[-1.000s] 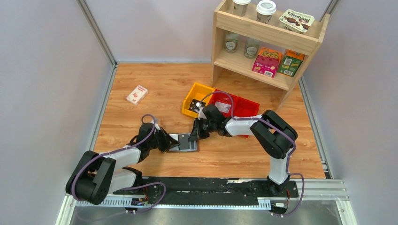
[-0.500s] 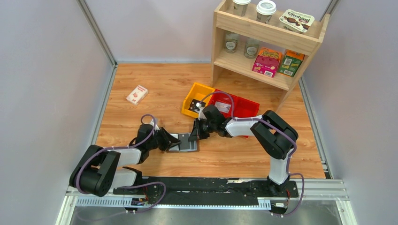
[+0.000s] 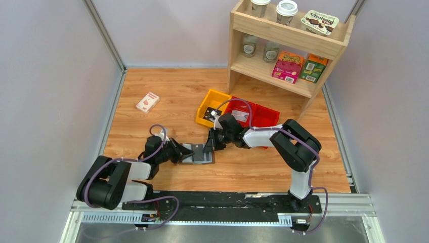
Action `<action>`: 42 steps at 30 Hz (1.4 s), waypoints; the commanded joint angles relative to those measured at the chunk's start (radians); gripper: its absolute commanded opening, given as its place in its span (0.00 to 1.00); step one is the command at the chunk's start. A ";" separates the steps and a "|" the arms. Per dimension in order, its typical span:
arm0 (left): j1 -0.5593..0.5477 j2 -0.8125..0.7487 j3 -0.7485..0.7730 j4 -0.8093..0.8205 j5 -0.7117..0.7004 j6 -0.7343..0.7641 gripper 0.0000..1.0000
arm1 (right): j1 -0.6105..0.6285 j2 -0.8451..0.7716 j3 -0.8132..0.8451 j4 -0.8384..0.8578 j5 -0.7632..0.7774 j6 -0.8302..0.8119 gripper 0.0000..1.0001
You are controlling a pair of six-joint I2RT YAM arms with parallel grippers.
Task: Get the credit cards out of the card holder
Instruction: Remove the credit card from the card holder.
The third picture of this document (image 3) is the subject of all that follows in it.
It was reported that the paper cup white lid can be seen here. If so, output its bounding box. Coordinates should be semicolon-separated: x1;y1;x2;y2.
276;0;298;26

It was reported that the glass jar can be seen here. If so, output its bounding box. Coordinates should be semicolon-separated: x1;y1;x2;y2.
241;33;258;57
263;40;280;63

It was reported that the glass jar left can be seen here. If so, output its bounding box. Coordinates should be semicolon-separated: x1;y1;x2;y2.
241;33;258;57

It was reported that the paper cup left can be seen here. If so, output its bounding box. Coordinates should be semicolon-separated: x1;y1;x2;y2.
251;0;271;18

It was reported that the card in red bin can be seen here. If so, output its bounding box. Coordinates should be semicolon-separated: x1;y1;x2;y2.
231;109;250;123

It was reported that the wooden two-tier shelf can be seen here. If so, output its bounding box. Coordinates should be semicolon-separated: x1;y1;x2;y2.
227;1;356;120

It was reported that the aluminium table frame rail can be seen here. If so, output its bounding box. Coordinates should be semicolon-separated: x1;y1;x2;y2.
60;191;385;242

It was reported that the grey VIP card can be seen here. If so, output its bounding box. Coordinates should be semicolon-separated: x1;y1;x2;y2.
191;144;213;164

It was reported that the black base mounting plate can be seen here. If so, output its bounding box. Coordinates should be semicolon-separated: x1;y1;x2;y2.
122;191;322;222

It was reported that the pink orange snack box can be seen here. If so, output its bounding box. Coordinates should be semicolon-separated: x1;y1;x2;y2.
271;51;304;84

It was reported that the Chobani yogurt cup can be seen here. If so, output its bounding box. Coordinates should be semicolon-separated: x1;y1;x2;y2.
301;10;339;36

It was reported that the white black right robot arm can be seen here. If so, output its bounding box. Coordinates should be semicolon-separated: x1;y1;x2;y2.
203;113;322;207

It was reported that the red plastic bin near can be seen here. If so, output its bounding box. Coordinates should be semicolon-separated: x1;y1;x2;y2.
224;100;255;127

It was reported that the white pink card box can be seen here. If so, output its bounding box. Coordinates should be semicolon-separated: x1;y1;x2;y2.
136;92;160;114

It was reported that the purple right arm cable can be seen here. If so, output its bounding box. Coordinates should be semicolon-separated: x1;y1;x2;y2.
210;98;328;234

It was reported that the brown leather card holder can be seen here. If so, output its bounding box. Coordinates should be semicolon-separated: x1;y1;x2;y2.
182;143;214;165

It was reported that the black card in yellow bin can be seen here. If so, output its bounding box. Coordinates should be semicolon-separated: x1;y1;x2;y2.
203;107;222;121

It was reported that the red plastic bin far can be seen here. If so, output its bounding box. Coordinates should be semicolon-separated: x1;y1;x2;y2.
251;104;280;128

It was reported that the glass jar right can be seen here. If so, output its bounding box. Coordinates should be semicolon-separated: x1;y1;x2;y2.
263;40;280;63

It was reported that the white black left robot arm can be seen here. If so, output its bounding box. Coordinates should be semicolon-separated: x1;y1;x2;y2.
76;136;194;210

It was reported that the yellow plastic bin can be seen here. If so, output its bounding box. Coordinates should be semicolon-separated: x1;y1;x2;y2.
195;89;232;128

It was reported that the red plastic bin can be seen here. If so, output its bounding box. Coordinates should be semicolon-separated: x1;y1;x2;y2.
224;100;255;127
251;104;280;128

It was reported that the green orange snack box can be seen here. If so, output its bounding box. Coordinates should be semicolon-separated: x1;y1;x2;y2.
299;53;328;84

